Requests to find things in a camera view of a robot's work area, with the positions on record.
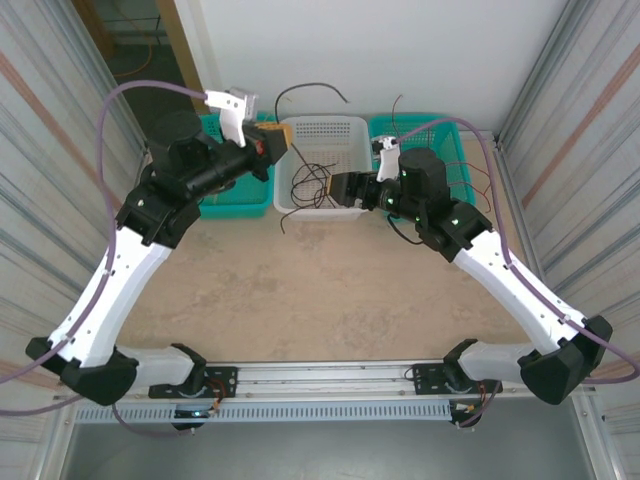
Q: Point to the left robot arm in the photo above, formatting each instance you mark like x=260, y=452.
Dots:
x=127, y=285

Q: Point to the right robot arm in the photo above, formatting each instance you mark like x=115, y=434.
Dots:
x=500, y=287

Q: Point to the teal plastic basket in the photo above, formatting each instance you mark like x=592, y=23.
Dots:
x=240, y=207
x=435, y=137

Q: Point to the white plastic basket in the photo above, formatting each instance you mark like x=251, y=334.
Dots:
x=325, y=132

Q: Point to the brown wooden furniture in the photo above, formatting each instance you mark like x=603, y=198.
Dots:
x=92, y=20

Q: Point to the black mounting plate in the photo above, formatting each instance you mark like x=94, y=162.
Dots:
x=227, y=372
x=425, y=375

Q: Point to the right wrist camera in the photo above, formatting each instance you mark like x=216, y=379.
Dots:
x=386, y=165

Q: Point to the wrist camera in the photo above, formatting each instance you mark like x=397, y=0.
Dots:
x=386, y=165
x=232, y=115

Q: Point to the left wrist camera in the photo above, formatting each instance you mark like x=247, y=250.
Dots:
x=232, y=115

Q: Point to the wooden door frame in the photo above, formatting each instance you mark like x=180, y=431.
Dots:
x=181, y=50

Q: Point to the aluminium rail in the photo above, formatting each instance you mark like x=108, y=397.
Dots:
x=325, y=380

